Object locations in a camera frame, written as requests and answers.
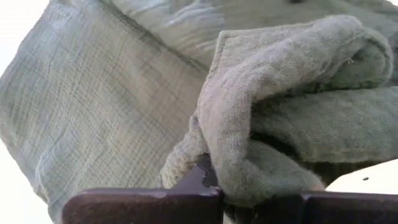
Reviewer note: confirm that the dark green button shirt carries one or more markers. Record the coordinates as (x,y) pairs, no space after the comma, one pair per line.
(109,93)

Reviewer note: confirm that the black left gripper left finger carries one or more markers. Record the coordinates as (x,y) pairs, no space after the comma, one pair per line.
(140,207)

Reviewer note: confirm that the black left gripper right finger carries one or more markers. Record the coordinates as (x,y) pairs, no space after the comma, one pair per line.
(342,210)

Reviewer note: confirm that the white paper hang tag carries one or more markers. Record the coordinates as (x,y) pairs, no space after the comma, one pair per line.
(367,179)

